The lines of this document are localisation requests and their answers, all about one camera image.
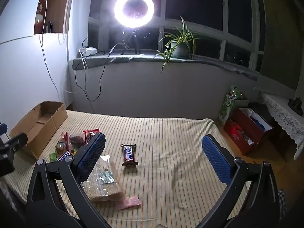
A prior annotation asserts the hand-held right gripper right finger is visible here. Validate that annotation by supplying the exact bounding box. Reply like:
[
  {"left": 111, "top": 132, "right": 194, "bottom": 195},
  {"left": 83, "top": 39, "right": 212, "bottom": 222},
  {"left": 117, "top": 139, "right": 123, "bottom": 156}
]
[{"left": 197, "top": 134, "right": 283, "bottom": 228}]

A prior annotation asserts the red clear snack packet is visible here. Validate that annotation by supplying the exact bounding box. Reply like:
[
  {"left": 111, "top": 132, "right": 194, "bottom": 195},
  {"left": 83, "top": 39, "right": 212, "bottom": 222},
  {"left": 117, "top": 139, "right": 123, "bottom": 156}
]
[{"left": 83, "top": 129, "right": 100, "bottom": 146}]

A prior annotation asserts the pink snack packet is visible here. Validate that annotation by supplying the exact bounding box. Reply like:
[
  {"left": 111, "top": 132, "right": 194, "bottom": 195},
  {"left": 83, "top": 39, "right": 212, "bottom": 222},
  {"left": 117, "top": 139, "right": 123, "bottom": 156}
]
[{"left": 116, "top": 196, "right": 142, "bottom": 211}]

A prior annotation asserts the red figurine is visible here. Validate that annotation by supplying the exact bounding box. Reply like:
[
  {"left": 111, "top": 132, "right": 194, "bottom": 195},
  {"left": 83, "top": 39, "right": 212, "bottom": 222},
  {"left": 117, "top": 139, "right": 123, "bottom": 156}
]
[{"left": 35, "top": 0, "right": 47, "bottom": 34}]

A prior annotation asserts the dark red jujube packet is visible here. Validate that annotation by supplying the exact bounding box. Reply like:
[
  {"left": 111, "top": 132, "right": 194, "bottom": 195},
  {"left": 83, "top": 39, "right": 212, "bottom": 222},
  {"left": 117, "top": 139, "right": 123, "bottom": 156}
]
[{"left": 70, "top": 135, "right": 85, "bottom": 147}]

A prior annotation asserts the red storage box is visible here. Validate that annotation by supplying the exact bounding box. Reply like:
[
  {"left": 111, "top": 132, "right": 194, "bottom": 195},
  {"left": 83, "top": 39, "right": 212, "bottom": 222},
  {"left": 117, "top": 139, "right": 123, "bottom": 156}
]
[{"left": 223, "top": 107, "right": 274, "bottom": 156}]

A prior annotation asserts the dark curtain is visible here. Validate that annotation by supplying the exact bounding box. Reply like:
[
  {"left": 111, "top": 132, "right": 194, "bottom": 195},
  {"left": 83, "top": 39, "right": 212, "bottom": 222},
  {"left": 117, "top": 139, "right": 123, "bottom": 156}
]
[{"left": 258, "top": 0, "right": 304, "bottom": 92}]

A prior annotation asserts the green snack bag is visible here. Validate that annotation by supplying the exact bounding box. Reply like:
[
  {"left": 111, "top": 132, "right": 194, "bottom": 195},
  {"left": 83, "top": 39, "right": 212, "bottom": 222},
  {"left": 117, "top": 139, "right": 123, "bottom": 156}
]
[{"left": 218, "top": 85, "right": 242, "bottom": 125}]

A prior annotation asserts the brown chocolate bar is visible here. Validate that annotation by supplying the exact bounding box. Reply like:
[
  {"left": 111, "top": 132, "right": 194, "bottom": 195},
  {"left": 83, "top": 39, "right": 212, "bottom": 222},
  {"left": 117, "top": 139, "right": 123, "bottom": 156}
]
[
  {"left": 121, "top": 144, "right": 139, "bottom": 167},
  {"left": 58, "top": 151, "right": 74, "bottom": 163}
]

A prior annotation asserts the checkered cloth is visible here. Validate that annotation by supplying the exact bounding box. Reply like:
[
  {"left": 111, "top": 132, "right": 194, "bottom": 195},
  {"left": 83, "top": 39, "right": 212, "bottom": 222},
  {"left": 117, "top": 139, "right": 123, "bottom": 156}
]
[{"left": 277, "top": 188, "right": 288, "bottom": 219}]

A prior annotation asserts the short white cable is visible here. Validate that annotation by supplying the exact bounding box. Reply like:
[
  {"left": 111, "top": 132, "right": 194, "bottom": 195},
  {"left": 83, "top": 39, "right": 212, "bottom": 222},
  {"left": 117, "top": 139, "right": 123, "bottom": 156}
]
[{"left": 80, "top": 52, "right": 90, "bottom": 77}]

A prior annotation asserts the striped bed blanket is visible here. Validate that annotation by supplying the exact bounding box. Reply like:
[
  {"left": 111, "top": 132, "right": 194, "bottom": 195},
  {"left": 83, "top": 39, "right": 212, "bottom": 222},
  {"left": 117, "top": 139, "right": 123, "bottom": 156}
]
[{"left": 3, "top": 109, "right": 252, "bottom": 228}]

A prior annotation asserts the black tripod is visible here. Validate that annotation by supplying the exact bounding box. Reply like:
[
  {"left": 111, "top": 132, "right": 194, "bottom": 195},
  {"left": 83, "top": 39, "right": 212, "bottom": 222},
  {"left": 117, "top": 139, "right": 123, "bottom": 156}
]
[{"left": 121, "top": 28, "right": 143, "bottom": 55}]

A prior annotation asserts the clear wafer biscuit pack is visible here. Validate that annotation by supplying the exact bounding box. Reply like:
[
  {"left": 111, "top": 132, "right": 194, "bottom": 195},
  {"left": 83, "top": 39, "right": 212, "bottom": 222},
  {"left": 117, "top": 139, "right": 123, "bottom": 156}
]
[{"left": 81, "top": 155, "right": 125, "bottom": 203}]

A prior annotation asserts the potted spider plant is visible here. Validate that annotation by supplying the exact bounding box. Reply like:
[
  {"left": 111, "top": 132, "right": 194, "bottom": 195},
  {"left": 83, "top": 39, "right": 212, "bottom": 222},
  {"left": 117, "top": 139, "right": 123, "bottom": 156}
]
[{"left": 154, "top": 16, "right": 202, "bottom": 73}]

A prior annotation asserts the black power cable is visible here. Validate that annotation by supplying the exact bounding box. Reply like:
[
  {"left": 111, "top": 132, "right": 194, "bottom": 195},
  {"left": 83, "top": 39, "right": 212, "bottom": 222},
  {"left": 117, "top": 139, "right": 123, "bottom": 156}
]
[{"left": 74, "top": 42, "right": 117, "bottom": 102}]

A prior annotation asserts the red white candy packet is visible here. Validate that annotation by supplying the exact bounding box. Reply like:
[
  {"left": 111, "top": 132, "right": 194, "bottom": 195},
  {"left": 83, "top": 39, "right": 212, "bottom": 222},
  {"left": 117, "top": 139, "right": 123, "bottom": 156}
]
[{"left": 60, "top": 131, "right": 71, "bottom": 145}]

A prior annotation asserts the ring light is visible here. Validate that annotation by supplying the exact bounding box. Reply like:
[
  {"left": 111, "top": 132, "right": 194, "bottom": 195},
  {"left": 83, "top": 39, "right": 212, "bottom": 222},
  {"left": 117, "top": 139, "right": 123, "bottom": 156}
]
[{"left": 114, "top": 0, "right": 155, "bottom": 29}]

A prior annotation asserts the wooden wall shelf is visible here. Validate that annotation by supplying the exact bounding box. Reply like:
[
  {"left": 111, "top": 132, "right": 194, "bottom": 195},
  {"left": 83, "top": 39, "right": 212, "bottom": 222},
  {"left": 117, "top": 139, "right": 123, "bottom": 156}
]
[{"left": 33, "top": 0, "right": 72, "bottom": 35}]

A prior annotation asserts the dark small figurine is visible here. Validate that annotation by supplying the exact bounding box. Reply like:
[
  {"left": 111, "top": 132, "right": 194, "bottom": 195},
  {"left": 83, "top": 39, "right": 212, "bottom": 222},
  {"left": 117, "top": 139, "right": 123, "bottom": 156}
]
[{"left": 288, "top": 97, "right": 304, "bottom": 116}]

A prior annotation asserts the long white cable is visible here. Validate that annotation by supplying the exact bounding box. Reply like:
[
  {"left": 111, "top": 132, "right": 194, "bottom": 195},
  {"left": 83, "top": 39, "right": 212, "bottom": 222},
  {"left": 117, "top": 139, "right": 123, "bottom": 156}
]
[{"left": 38, "top": 0, "right": 73, "bottom": 94}]

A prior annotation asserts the window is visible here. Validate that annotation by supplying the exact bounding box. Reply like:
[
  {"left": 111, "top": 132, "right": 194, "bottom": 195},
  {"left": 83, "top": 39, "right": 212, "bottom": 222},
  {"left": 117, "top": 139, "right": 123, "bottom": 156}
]
[{"left": 87, "top": 0, "right": 266, "bottom": 73}]

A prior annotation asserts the cardboard box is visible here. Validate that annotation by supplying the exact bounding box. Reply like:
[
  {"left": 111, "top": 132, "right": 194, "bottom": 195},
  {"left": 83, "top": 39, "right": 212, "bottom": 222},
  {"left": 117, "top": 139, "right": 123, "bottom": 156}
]
[{"left": 9, "top": 101, "right": 68, "bottom": 159}]

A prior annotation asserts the white power strip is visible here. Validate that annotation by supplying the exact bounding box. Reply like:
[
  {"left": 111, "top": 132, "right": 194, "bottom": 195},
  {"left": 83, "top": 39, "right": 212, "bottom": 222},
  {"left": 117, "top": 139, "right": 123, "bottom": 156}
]
[{"left": 79, "top": 47, "right": 98, "bottom": 56}]

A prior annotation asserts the white lace tablecloth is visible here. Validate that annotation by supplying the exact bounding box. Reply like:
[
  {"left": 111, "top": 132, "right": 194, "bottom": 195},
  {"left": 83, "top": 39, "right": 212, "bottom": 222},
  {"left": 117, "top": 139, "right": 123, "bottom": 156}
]
[{"left": 260, "top": 92, "right": 304, "bottom": 161}]

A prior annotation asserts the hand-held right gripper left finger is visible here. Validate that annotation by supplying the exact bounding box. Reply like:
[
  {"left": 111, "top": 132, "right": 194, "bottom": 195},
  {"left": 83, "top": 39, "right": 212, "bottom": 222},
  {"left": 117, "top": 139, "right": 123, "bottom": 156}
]
[{"left": 25, "top": 132, "right": 112, "bottom": 228}]

